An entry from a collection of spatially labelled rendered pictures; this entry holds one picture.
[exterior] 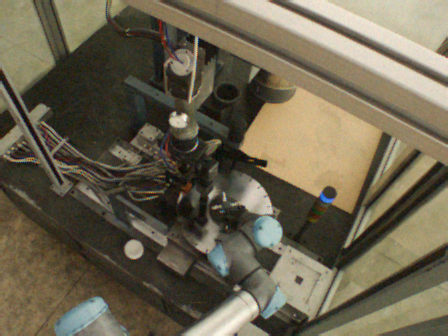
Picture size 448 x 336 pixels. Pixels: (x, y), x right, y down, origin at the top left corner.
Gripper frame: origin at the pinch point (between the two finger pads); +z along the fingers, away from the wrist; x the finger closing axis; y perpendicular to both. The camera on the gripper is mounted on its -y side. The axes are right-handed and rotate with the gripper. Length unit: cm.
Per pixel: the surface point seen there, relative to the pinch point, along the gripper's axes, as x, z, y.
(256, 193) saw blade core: -7.3, 5.9, -10.8
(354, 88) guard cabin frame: -21, -103, 27
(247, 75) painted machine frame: -45.7, -6.6, -1.4
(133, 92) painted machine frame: -44, 29, 31
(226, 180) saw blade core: -11.5, 10.6, -1.1
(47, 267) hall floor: 43, 108, 71
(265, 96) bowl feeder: -50, 44, -30
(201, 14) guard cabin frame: -27, -98, 37
